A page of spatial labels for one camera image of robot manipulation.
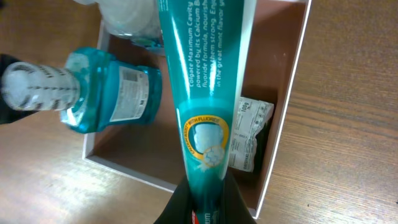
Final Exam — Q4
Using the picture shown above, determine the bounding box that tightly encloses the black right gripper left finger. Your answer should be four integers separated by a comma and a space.
154, 177, 193, 224

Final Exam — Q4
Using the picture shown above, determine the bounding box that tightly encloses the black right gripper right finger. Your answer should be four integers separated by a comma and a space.
219, 172, 256, 224

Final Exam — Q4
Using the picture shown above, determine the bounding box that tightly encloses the green Dettol soap pack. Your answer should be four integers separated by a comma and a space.
228, 97, 274, 174

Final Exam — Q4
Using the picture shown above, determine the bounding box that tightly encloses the blue mouthwash bottle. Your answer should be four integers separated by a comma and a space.
1, 47, 162, 134

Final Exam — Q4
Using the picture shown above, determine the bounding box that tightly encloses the teal toothpaste tube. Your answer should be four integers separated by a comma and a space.
157, 0, 256, 223

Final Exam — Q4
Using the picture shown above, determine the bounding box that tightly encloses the purple foam soap pump bottle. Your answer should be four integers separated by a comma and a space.
75, 0, 165, 55

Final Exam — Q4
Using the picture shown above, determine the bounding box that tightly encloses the white cardboard box pink inside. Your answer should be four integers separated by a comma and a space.
82, 1, 311, 218

